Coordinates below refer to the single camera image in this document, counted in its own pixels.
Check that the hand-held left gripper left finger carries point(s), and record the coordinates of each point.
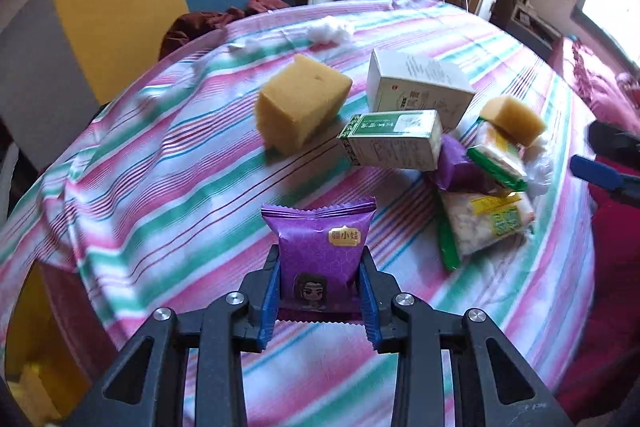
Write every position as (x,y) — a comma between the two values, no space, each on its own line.
(270,302)

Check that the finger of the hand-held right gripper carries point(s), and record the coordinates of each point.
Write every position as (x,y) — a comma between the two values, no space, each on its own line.
(595,172)
(615,139)

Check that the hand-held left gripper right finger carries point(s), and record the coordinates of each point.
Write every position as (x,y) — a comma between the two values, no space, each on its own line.
(370,307)

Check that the purple snack packet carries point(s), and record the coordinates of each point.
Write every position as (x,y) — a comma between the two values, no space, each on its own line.
(457,167)
(320,247)

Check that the yellow label rice cracker packet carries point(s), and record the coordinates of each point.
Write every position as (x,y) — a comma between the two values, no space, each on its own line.
(480,227)

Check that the green white carton box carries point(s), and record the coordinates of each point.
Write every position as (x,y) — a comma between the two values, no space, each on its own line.
(395,142)

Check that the large yellow sponge block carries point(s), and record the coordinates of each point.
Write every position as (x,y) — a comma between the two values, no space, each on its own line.
(300,107)

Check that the gold tin box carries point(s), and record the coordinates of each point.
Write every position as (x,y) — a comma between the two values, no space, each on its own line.
(35,332)

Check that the red bedding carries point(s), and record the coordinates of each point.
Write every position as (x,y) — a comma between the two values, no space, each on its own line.
(610,257)

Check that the small yellow sponge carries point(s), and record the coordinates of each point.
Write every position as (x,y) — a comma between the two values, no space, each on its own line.
(515,117)

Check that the green rice cracker packet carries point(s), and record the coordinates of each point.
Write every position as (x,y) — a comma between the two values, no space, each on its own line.
(495,159)

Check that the window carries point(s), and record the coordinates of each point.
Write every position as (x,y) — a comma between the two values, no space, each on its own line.
(612,2)

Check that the white shelf unit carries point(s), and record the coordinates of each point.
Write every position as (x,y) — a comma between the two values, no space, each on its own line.
(532,24)

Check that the striped tablecloth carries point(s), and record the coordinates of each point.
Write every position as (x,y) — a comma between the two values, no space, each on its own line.
(150,187)

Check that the small white cotton piece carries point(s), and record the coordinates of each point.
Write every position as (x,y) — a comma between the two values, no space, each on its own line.
(242,45)

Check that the white cotton ball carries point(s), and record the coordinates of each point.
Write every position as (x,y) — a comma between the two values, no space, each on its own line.
(326,29)

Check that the dark red cloth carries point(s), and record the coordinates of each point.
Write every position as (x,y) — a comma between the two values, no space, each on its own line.
(200,24)

